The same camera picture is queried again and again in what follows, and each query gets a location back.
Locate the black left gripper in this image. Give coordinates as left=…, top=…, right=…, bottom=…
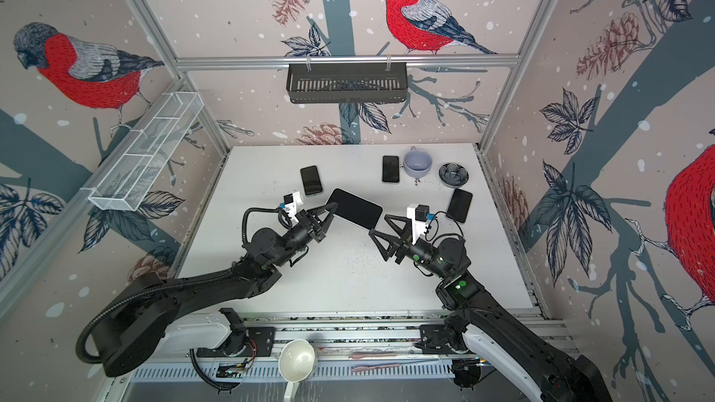
left=272, top=203, right=336, bottom=270

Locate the black phone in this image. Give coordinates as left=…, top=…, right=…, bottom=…
left=446, top=189, right=473, bottom=223
left=300, top=166, right=323, bottom=197
left=382, top=156, right=400, bottom=184
left=328, top=188, right=383, bottom=231

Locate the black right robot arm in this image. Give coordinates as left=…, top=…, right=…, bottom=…
left=369, top=215, right=611, bottom=401

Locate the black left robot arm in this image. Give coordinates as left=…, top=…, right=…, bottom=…
left=74, top=203, right=338, bottom=377

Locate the lavender cup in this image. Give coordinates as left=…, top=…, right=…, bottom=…
left=403, top=146, right=433, bottom=179

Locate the dark grey small bowl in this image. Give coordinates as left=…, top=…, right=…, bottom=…
left=439, top=163, right=469, bottom=188

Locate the white ladle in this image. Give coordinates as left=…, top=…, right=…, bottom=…
left=279, top=339, right=318, bottom=402

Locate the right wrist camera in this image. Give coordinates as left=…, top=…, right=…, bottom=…
left=406, top=204, right=434, bottom=245

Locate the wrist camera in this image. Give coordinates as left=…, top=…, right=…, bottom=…
left=406, top=204, right=434, bottom=245
left=280, top=191, right=304, bottom=221

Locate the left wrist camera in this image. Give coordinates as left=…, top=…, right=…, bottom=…
left=280, top=191, right=304, bottom=221

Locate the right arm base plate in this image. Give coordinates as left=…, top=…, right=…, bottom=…
left=418, top=323, right=498, bottom=357

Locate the black hanging wire basket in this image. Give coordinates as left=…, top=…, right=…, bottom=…
left=286, top=63, right=409, bottom=104

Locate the red pen on rail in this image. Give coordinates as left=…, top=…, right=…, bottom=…
left=351, top=361, right=415, bottom=374

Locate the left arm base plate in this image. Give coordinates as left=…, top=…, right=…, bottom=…
left=196, top=327, right=276, bottom=358

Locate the white mesh wall shelf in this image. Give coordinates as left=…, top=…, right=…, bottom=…
left=89, top=91, right=204, bottom=211

